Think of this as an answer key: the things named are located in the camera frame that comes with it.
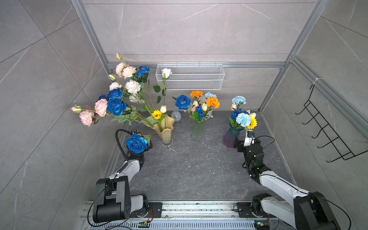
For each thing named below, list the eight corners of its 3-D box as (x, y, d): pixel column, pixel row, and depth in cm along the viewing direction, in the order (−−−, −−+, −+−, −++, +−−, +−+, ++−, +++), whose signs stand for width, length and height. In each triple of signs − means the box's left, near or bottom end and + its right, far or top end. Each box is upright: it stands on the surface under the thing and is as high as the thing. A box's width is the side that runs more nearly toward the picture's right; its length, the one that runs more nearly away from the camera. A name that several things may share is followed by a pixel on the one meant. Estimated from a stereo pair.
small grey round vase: (177, 125, 113) (176, 117, 106) (172, 120, 116) (171, 112, 109) (182, 122, 115) (181, 114, 107) (177, 117, 118) (177, 109, 111)
